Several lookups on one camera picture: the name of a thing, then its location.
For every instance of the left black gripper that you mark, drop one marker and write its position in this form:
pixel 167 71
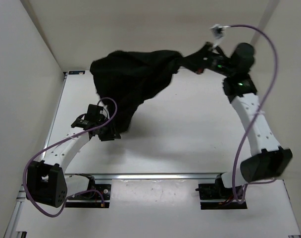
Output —
pixel 112 133

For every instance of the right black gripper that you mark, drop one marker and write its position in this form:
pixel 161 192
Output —
pixel 206 59

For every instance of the black pleated skirt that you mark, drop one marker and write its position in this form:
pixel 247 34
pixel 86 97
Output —
pixel 130 78

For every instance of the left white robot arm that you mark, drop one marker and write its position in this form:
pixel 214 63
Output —
pixel 46 180

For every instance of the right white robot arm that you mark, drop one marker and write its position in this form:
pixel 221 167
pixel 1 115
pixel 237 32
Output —
pixel 268 158

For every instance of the left blue table label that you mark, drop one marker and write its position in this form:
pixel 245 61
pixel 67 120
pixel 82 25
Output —
pixel 76 72

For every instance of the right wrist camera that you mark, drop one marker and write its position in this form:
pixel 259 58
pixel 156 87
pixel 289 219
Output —
pixel 218 31

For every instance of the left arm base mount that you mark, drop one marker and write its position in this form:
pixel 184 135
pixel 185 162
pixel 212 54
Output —
pixel 84 191

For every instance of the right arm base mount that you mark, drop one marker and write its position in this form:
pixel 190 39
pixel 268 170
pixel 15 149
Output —
pixel 214 196

